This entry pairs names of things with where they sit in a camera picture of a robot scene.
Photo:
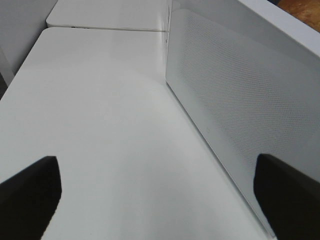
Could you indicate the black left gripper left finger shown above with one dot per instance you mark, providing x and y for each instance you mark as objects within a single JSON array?
[{"x": 29, "y": 199}]

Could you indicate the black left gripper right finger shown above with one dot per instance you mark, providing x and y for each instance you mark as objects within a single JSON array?
[{"x": 289, "y": 199}]

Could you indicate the white microwave door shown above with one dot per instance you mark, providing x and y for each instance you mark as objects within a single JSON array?
[{"x": 246, "y": 99}]

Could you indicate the white microwave oven body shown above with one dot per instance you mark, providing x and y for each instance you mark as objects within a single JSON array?
[{"x": 259, "y": 20}]

